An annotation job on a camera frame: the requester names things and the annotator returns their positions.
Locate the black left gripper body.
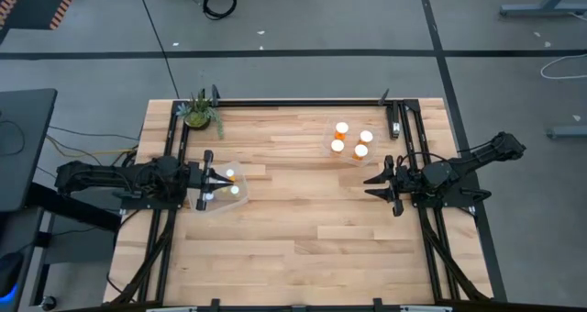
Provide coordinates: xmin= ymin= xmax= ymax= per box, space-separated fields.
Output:
xmin=185 ymin=150 xmax=215 ymax=211

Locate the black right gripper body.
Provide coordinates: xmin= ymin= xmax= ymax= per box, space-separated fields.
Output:
xmin=383 ymin=154 xmax=421 ymax=217

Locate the clear plastic bin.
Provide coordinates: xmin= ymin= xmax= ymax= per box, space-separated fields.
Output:
xmin=322 ymin=114 xmax=382 ymax=167
xmin=186 ymin=162 xmax=249 ymax=216

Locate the black clamp with silver plate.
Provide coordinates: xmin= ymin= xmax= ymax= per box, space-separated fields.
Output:
xmin=388 ymin=101 xmax=404 ymax=141

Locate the green succulent in pot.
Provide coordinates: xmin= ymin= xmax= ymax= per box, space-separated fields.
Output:
xmin=176 ymin=87 xmax=226 ymax=141

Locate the black desk crossbeam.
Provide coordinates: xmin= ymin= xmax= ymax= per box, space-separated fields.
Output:
xmin=27 ymin=182 xmax=121 ymax=233

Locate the grey floor foot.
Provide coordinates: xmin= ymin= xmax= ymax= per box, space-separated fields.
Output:
xmin=545 ymin=126 xmax=587 ymax=142

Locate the black desk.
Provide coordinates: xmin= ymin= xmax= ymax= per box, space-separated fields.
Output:
xmin=0 ymin=88 xmax=59 ymax=212

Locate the grey table leg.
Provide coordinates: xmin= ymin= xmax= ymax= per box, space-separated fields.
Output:
xmin=498 ymin=0 xmax=587 ymax=19

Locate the black mat with orange-striped edges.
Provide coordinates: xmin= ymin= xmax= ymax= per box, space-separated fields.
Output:
xmin=0 ymin=0 xmax=83 ymax=31

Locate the yellow cable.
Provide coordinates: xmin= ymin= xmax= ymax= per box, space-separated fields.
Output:
xmin=44 ymin=134 xmax=139 ymax=159

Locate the black aluminium rig frame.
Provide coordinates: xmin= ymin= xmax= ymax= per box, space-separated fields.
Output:
xmin=107 ymin=96 xmax=494 ymax=312

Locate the thin black floor cable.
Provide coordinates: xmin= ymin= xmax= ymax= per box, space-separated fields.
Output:
xmin=134 ymin=0 xmax=181 ymax=100

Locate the coiled black cable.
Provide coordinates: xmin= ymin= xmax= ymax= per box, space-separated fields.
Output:
xmin=201 ymin=0 xmax=238 ymax=21

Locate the white floor cable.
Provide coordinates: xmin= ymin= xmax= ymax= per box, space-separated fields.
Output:
xmin=539 ymin=52 xmax=587 ymax=81

